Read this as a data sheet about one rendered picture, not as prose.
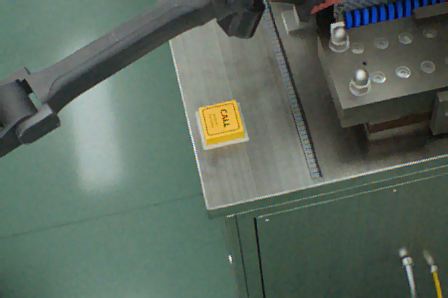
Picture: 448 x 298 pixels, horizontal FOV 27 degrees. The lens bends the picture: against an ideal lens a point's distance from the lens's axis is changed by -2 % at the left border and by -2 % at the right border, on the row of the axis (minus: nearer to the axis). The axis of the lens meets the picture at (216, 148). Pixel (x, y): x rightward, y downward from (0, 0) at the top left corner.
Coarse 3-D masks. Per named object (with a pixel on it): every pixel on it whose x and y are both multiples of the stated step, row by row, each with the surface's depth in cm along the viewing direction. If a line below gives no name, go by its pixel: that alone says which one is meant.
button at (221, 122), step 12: (204, 108) 168; (216, 108) 168; (228, 108) 168; (204, 120) 167; (216, 120) 166; (228, 120) 166; (240, 120) 166; (204, 132) 166; (216, 132) 165; (228, 132) 165; (240, 132) 165
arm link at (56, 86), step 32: (160, 0) 145; (192, 0) 144; (224, 0) 145; (128, 32) 143; (160, 32) 144; (64, 64) 142; (96, 64) 141; (128, 64) 145; (64, 96) 142; (32, 128) 139
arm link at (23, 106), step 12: (12, 84) 142; (0, 96) 141; (12, 96) 140; (24, 96) 141; (0, 108) 140; (12, 108) 139; (24, 108) 139; (36, 108) 141; (0, 120) 145; (12, 120) 138; (0, 132) 139; (12, 132) 139; (0, 144) 140; (12, 144) 141; (0, 156) 142
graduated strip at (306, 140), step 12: (264, 12) 181; (276, 24) 179; (276, 36) 178; (276, 48) 176; (276, 60) 175; (288, 60) 175; (288, 72) 173; (288, 84) 172; (288, 96) 171; (300, 108) 169; (300, 120) 168; (300, 132) 166; (312, 144) 165; (312, 156) 164; (312, 168) 162
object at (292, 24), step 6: (294, 6) 176; (282, 12) 179; (288, 12) 179; (294, 12) 178; (288, 18) 178; (294, 18) 178; (312, 18) 176; (288, 24) 178; (294, 24) 177; (300, 24) 177; (306, 24) 177; (312, 24) 177; (288, 30) 177; (294, 30) 177; (300, 30) 177; (306, 30) 178
